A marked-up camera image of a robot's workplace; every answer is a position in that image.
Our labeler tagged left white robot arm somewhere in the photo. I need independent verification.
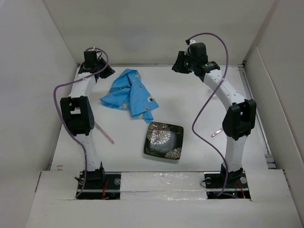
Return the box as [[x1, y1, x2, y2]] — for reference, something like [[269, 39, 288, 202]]
[[60, 47, 115, 188]]

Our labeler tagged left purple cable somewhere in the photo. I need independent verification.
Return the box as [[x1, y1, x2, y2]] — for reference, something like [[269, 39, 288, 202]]
[[53, 47, 109, 198]]

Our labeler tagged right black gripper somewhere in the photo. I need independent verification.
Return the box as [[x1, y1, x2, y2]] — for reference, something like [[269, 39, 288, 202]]
[[171, 51, 196, 74]]

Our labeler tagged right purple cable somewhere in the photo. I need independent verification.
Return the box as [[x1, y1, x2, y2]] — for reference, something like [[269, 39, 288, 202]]
[[186, 33, 229, 197]]

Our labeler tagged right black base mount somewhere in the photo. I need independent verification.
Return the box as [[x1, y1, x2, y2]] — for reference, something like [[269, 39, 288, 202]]
[[200, 171, 251, 200]]

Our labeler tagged black floral square plate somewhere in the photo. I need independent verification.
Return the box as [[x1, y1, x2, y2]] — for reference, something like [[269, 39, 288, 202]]
[[143, 122, 184, 161]]

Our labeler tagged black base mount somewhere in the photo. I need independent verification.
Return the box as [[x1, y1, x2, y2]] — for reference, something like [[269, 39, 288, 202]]
[[200, 171, 251, 200], [76, 171, 122, 200]]

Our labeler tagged pink-handled fork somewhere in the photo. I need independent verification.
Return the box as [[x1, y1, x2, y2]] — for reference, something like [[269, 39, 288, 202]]
[[211, 128, 223, 138]]

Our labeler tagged pink-handled knife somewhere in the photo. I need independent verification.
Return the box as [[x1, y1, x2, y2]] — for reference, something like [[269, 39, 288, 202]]
[[95, 122, 114, 144]]

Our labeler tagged blue space-print cloth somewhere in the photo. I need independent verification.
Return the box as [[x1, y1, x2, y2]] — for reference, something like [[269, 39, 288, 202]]
[[100, 69, 159, 123]]

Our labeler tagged purple cable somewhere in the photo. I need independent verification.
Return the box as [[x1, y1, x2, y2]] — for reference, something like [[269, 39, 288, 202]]
[[53, 47, 109, 198], [186, 33, 229, 197]]

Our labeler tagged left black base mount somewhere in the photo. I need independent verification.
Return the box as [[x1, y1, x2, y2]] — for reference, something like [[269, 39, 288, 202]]
[[76, 171, 122, 200]]

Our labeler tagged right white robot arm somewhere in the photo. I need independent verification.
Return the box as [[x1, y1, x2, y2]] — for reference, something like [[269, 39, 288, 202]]
[[172, 40, 257, 187]]

